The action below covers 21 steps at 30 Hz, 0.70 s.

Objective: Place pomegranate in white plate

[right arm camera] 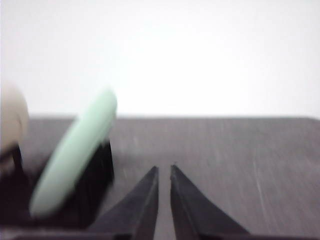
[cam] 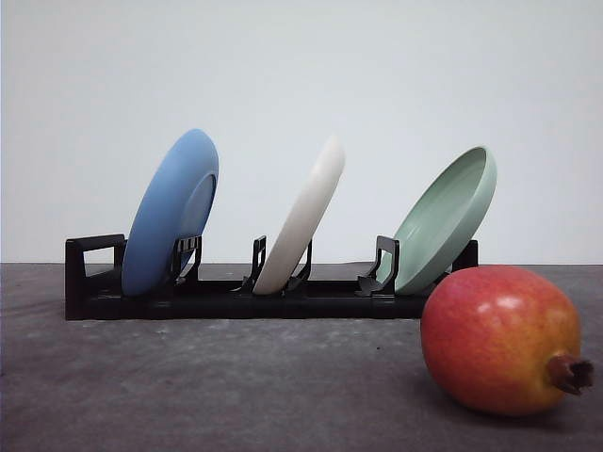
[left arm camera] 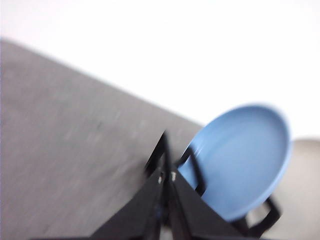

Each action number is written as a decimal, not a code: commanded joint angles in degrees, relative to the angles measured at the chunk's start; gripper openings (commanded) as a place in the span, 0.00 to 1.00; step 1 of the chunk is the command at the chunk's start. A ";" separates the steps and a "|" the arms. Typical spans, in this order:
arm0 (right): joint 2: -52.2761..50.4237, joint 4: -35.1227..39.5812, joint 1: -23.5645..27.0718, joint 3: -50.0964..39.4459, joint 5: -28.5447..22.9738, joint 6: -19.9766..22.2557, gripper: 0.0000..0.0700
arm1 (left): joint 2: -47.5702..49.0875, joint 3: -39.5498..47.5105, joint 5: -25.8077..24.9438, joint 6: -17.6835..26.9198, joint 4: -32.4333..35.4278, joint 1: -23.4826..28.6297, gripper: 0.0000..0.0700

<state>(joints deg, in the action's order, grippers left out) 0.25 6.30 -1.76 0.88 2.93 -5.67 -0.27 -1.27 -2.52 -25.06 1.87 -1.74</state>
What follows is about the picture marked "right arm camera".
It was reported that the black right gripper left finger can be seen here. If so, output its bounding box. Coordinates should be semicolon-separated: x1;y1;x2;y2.
93;166;159;240

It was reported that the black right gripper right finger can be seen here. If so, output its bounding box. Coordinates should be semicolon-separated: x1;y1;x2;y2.
170;165;251;240

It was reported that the mint green plate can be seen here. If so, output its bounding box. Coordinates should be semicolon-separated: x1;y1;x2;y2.
29;88;118;218

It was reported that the white plate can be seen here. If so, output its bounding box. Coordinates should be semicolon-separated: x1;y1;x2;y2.
1;81;29;157

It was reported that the black plate rack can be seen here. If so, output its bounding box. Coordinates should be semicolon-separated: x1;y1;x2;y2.
0;140;114;230

